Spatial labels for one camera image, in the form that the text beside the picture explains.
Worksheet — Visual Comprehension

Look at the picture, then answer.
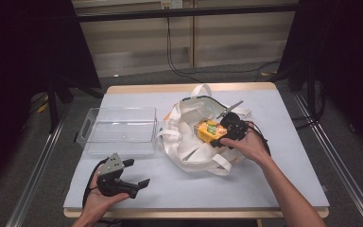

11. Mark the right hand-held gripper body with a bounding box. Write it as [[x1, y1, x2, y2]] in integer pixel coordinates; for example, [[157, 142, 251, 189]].
[[216, 99, 250, 142]]

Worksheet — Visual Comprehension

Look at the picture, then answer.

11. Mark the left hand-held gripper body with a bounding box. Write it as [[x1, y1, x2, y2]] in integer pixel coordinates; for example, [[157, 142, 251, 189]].
[[96, 153, 130, 198]]

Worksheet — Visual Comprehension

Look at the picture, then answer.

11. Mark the yellow drink carton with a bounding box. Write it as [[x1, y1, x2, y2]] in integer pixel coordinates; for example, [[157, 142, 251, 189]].
[[194, 118, 229, 145]]

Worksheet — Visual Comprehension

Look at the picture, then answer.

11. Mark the white canvas tote bag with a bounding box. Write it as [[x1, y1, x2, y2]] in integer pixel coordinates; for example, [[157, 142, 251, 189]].
[[155, 83, 253, 177]]

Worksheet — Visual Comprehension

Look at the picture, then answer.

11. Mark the person's right hand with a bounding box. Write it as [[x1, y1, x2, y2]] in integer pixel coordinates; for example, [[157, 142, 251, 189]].
[[219, 123, 273, 168]]

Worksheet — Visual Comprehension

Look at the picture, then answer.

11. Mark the person's left hand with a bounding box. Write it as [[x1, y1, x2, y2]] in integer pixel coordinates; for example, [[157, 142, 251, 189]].
[[80, 166, 130, 223]]

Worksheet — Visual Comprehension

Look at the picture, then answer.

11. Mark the clear plastic storage box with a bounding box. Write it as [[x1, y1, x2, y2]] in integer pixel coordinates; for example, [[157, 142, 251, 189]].
[[75, 107, 159, 156]]

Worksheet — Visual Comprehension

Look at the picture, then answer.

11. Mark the black metal stand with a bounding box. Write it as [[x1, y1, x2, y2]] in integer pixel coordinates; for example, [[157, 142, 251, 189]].
[[45, 75, 61, 134], [305, 61, 318, 119]]

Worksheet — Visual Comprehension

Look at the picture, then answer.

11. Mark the black horizontal bar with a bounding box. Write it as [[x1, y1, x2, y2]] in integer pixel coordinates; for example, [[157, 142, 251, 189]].
[[75, 3, 301, 23]]

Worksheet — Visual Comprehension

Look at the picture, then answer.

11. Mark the black curtain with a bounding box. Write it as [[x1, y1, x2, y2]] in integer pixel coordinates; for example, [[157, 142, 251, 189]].
[[0, 0, 102, 193], [278, 0, 363, 159]]

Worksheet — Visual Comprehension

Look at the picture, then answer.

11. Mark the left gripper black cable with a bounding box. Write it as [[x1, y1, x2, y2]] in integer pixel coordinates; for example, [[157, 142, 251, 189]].
[[81, 157, 109, 209]]

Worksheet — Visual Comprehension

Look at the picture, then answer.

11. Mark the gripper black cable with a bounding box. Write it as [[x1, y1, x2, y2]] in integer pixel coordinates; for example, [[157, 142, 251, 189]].
[[81, 157, 109, 209], [245, 120, 272, 156]]

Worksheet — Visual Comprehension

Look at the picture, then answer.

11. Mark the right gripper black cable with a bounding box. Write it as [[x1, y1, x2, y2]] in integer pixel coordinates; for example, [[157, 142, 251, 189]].
[[245, 120, 272, 156]]

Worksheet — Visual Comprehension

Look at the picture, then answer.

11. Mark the metal floor rail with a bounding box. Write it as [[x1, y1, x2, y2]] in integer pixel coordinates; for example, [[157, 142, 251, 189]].
[[5, 107, 71, 227], [292, 91, 363, 227]]

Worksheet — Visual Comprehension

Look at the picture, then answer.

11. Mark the white wall socket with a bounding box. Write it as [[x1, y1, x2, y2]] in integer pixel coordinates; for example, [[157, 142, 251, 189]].
[[160, 0, 183, 9]]

